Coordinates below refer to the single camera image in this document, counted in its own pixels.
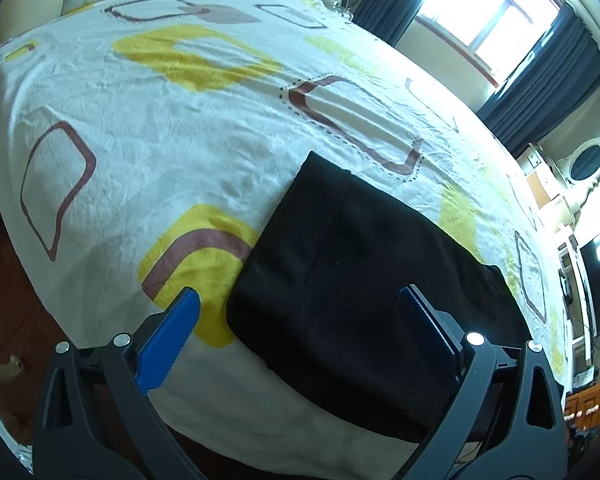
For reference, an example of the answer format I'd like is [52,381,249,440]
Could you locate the dark blue right curtain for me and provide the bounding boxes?
[477,6,600,157]

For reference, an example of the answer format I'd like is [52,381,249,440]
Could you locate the patterned white bed sheet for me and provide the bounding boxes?
[0,0,572,479]

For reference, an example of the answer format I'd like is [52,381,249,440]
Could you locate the white oval vanity mirror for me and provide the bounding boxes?
[556,136,600,194]

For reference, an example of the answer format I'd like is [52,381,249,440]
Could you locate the black pants with studs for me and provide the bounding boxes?
[226,154,530,442]

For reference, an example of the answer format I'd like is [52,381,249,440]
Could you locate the white dresser shelf unit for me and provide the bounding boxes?
[518,143,596,375]

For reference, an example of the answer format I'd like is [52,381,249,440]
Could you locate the wooden cabinet with knobs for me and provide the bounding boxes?
[564,384,600,431]

